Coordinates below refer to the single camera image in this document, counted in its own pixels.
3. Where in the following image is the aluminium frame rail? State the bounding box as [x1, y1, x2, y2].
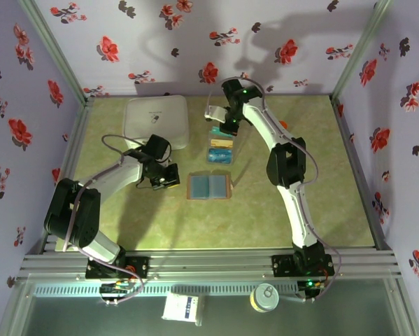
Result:
[18, 248, 403, 281]

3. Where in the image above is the white paper packet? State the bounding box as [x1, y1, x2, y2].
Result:
[161, 293, 205, 327]

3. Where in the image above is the slotted grey cable duct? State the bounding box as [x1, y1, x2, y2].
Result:
[32, 282, 301, 298]

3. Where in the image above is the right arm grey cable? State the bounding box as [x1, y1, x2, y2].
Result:
[208, 77, 343, 281]

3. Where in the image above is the yellow tin can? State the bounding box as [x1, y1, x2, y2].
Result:
[249, 282, 280, 314]

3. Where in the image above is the clear acrylic card stand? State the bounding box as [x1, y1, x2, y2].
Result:
[206, 126, 237, 166]

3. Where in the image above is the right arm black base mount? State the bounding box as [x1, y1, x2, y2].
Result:
[271, 253, 336, 279]

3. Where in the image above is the white zipped medicine case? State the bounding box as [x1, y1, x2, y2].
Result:
[122, 94, 190, 151]

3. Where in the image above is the blue credit card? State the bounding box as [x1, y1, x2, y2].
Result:
[207, 148, 234, 165]

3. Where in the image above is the left arm grey cable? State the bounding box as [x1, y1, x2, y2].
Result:
[64, 134, 148, 251]

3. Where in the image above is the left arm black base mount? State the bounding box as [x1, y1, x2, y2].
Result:
[85, 255, 151, 281]

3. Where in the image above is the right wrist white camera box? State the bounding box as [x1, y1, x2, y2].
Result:
[203, 104, 228, 124]

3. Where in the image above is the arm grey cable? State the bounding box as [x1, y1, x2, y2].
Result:
[208, 77, 343, 281]
[64, 134, 148, 251]

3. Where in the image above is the aluminium frame post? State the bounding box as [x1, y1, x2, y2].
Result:
[18, 0, 93, 104]
[330, 0, 394, 101]

